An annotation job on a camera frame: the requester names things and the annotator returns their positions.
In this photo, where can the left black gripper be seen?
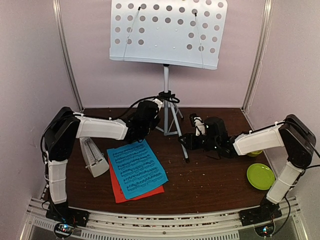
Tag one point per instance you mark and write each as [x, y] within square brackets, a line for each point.
[156, 124]

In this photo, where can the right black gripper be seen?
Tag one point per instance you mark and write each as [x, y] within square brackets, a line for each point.
[190, 143]

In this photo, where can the silver tripod stand legs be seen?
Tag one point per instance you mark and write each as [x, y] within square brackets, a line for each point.
[171, 112]

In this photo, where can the blue sheet music paper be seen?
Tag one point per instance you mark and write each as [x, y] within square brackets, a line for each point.
[137, 169]

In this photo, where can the white perforated music stand desk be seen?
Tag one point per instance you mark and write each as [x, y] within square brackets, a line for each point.
[185, 33]

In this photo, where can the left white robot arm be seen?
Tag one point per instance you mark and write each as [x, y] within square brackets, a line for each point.
[58, 139]

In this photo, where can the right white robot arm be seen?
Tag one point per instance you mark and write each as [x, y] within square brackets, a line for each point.
[291, 135]

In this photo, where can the white metronome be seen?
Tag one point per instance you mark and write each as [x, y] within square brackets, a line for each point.
[94, 159]

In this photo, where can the yellow-green bowl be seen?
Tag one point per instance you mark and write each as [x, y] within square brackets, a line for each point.
[254, 153]

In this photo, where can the yellow-green plate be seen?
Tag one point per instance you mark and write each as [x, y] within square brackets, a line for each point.
[260, 176]

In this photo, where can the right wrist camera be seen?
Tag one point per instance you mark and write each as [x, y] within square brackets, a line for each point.
[198, 124]

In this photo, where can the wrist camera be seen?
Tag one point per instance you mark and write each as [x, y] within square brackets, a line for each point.
[158, 102]
[198, 124]

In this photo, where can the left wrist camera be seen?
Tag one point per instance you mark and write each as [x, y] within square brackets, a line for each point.
[158, 102]

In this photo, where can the aluminium front rail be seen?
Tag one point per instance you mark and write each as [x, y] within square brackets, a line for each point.
[219, 225]

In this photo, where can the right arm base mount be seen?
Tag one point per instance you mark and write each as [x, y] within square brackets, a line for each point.
[260, 217]

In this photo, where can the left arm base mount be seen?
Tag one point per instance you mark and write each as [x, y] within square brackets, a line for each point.
[68, 222]

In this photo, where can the left aluminium corner post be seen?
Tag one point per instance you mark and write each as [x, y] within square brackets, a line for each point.
[65, 53]

